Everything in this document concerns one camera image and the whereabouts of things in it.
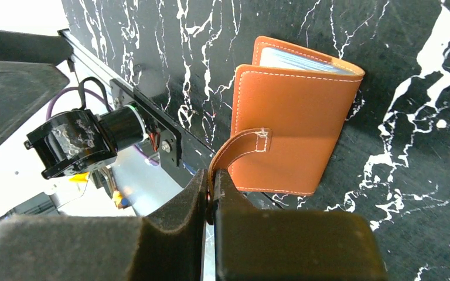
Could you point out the brown leather card holder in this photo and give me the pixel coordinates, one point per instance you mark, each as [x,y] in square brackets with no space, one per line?
[289,107]

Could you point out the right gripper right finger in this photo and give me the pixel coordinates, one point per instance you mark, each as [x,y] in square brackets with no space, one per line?
[255,244]

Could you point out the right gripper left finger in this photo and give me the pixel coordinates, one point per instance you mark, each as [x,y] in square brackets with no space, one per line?
[167,244]

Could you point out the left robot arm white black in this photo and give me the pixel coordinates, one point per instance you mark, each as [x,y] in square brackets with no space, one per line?
[29,76]

